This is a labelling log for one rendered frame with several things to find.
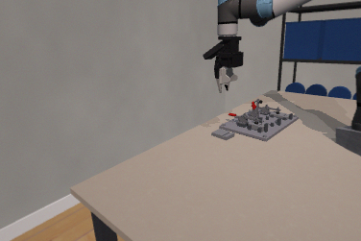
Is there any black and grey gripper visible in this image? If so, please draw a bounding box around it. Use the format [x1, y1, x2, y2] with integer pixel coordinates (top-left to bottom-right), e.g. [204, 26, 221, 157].
[214, 36, 243, 93]

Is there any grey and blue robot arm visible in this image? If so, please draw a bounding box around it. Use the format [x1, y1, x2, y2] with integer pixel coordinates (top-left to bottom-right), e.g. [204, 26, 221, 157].
[203, 0, 361, 132]

